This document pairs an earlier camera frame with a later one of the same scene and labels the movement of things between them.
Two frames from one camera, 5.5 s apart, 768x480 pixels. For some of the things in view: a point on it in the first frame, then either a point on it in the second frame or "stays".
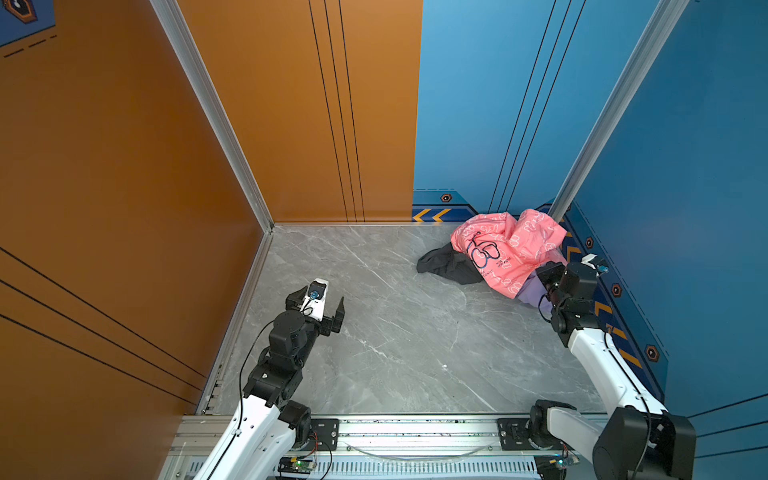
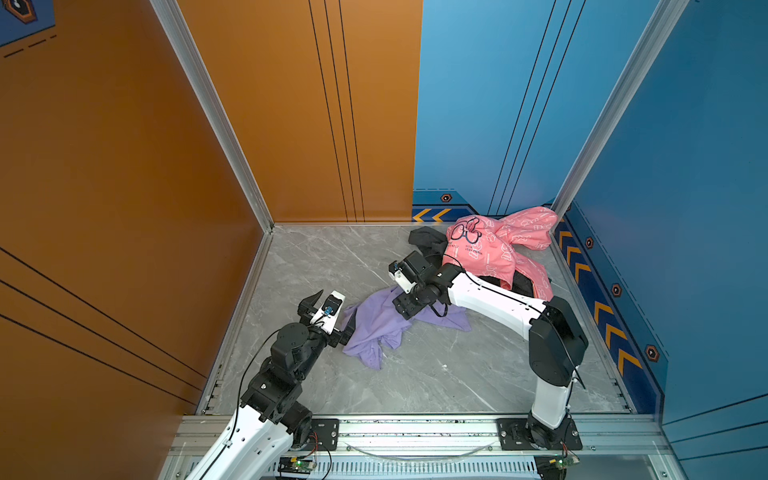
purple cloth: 534,292 to 375,321
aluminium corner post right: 665,23 stays
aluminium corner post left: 187,47 stays
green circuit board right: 562,460 stays
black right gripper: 547,271 to 403,307
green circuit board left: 295,465 stays
